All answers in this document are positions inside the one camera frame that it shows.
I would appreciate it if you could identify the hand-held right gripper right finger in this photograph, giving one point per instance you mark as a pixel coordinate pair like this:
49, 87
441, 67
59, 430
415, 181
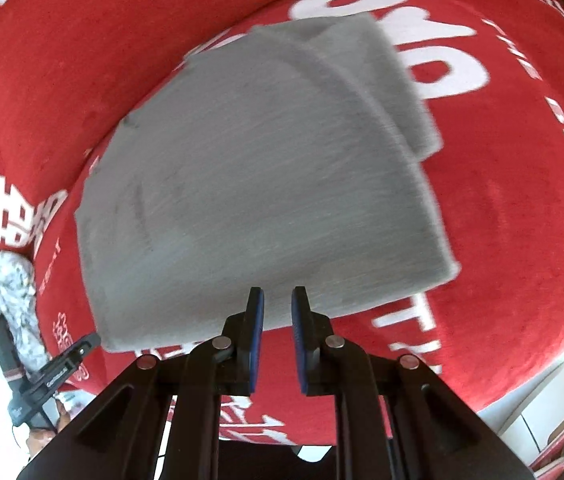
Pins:
299, 330

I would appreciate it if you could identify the red printed sofa cover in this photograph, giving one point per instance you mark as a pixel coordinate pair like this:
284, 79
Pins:
512, 210

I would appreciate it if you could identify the pale floral cloth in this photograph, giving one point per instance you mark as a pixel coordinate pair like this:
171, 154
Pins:
6, 280

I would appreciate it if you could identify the grey knit sweater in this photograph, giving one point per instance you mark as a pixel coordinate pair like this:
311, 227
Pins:
242, 185

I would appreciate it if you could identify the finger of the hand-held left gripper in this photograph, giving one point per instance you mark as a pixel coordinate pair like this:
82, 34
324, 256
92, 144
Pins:
74, 352
4, 347

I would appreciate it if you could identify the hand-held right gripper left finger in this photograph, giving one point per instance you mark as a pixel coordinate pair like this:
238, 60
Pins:
257, 330

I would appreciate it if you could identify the person's left hand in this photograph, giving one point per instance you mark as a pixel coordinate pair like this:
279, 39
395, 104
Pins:
44, 435

